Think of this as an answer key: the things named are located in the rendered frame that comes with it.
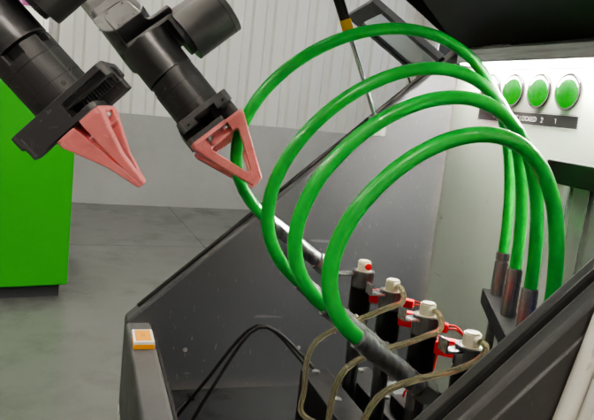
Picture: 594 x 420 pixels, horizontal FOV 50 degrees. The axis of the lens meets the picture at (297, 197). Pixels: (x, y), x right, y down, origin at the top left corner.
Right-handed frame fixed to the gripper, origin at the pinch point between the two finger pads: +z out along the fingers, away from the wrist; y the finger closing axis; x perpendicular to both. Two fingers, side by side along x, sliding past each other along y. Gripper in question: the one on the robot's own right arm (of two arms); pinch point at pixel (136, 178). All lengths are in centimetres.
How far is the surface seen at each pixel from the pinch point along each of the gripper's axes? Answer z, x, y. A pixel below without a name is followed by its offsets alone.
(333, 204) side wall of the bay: 24, 50, 11
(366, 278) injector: 26.8, 17.1, 8.9
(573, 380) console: 31.5, -16.4, 17.1
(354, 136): 10.1, -0.2, 17.5
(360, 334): 21.8, -8.1, 6.8
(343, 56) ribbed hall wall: 31, 724, 125
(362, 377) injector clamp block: 38.2, 21.0, -0.2
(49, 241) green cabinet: -15, 323, -135
